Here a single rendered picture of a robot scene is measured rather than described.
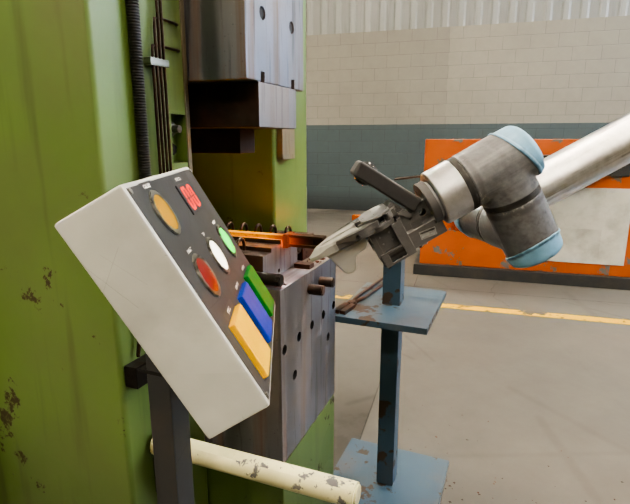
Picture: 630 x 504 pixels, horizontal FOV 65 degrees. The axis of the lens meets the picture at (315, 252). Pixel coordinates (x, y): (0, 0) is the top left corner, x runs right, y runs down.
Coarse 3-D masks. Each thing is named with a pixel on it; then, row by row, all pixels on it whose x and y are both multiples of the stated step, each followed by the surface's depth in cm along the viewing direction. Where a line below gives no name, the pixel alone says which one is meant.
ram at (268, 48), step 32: (192, 0) 101; (224, 0) 99; (256, 0) 102; (288, 0) 115; (192, 32) 103; (224, 32) 100; (256, 32) 103; (288, 32) 117; (192, 64) 104; (224, 64) 102; (256, 64) 104; (288, 64) 118
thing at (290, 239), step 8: (232, 232) 128; (240, 232) 128; (248, 232) 128; (256, 232) 128; (264, 232) 128; (288, 232) 125; (288, 240) 123; (296, 240) 123; (304, 240) 122; (312, 240) 121; (320, 240) 121; (312, 248) 121
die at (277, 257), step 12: (252, 240) 125; (264, 240) 124; (276, 240) 122; (252, 252) 118; (264, 252) 118; (276, 252) 120; (288, 252) 127; (252, 264) 115; (264, 264) 115; (276, 264) 121; (288, 264) 128
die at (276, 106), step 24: (192, 96) 112; (216, 96) 110; (240, 96) 107; (264, 96) 108; (288, 96) 119; (192, 120) 113; (216, 120) 111; (240, 120) 109; (264, 120) 109; (288, 120) 120
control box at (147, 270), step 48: (144, 192) 53; (192, 192) 72; (96, 240) 49; (144, 240) 49; (192, 240) 60; (144, 288) 50; (192, 288) 51; (144, 336) 51; (192, 336) 51; (192, 384) 53; (240, 384) 53
